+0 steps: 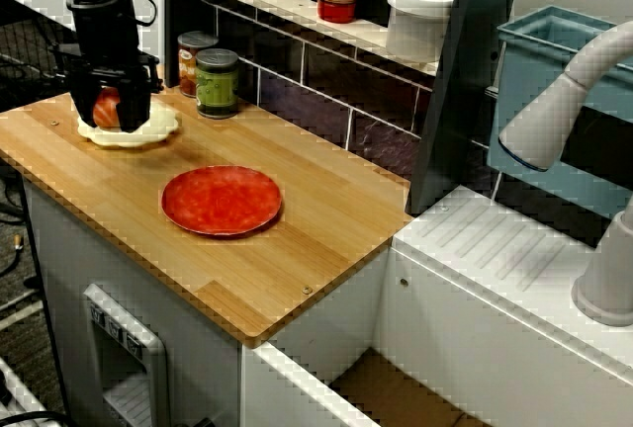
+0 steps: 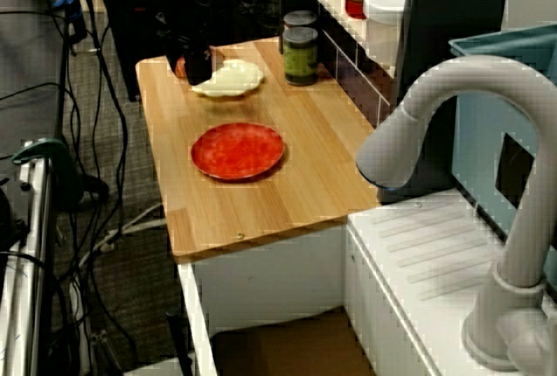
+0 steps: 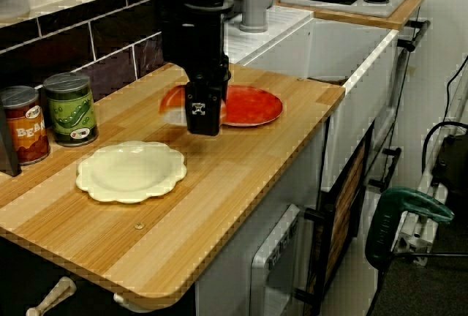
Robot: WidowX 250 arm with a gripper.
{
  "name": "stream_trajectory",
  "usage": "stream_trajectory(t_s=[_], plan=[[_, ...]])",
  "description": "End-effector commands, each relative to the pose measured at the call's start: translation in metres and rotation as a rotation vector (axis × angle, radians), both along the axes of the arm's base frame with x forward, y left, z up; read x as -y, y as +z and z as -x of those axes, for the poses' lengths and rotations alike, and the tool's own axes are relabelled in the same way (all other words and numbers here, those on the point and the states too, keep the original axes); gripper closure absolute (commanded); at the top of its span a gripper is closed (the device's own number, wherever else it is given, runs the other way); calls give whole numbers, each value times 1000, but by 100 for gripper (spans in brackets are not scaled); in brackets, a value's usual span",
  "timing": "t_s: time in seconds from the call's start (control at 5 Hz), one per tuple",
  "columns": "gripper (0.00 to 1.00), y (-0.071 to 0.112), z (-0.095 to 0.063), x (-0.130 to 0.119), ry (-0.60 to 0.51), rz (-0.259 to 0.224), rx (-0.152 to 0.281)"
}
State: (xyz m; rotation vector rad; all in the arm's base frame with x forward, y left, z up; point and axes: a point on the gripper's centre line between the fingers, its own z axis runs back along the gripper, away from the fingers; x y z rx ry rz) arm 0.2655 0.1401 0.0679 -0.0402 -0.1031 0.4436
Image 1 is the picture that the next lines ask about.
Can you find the green label tin can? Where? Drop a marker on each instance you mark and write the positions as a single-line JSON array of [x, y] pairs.
[[217, 86]]

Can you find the white toy kitchen cabinet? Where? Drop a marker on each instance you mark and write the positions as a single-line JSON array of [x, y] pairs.
[[445, 338]]

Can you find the dark tiled backsplash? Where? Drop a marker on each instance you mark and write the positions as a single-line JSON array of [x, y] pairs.
[[321, 91]]

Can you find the teal plastic bin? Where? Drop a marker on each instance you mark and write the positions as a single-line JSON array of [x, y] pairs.
[[544, 185]]

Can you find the white lidded tub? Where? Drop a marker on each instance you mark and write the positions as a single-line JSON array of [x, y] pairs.
[[420, 26]]

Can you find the grey appliance control panel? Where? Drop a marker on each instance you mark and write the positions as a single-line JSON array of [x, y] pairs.
[[153, 372]]

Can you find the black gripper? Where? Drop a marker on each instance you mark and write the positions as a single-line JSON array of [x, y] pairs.
[[106, 41]]

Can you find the white wall shelf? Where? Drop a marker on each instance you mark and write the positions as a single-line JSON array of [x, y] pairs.
[[297, 2]]

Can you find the grey toy faucet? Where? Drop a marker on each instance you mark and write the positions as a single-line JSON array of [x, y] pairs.
[[539, 120]]

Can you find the toy salmon nigiri sushi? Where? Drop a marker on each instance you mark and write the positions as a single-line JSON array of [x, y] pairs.
[[105, 108]]

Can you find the white slotted rail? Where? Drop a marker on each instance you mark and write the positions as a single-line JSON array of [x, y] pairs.
[[20, 397]]

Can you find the cream scalloped plate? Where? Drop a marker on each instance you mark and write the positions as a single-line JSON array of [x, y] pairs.
[[160, 125]]

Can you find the dark grey upright panel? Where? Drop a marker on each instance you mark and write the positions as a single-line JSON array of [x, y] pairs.
[[460, 101]]

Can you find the red round plate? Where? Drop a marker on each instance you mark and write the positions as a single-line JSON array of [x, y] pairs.
[[222, 202]]

